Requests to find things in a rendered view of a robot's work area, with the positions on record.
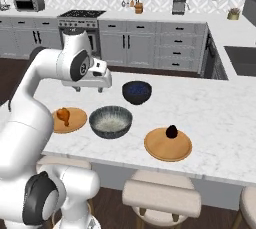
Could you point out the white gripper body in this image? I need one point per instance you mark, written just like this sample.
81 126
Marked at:
90 80

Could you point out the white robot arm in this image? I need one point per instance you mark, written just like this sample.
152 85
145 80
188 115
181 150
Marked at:
26 129

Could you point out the brown chicken drumstick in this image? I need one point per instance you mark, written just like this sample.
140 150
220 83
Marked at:
63 114

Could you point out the dark blue bowl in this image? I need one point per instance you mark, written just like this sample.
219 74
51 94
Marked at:
136 93

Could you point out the grey speckled bowl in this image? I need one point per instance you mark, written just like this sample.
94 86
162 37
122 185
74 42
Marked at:
111 124

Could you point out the dark avocado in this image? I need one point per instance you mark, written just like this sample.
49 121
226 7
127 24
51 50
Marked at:
171 132

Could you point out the round wooden plate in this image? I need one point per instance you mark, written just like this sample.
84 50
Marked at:
166 148
76 121

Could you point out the stainless steel stove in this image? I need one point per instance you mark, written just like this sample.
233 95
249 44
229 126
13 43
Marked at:
80 19

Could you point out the grey base cupboards with drawers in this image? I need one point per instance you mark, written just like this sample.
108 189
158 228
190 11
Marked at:
153 44

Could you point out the beige cushioned stool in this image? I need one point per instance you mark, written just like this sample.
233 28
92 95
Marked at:
66 162
248 206
161 196

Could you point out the wooden knife block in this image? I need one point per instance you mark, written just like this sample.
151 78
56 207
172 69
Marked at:
138 8

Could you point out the silver toaster oven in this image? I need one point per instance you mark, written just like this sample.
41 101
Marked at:
29 3

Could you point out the silver stand mixer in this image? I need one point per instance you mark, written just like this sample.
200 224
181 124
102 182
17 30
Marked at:
3 1

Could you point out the dark dishwasher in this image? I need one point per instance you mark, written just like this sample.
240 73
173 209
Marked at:
213 61

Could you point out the silver coffee machine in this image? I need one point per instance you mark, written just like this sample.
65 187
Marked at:
180 3

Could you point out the dark sink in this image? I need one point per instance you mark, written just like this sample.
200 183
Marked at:
242 60

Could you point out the potted plant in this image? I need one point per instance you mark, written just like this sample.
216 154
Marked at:
233 13

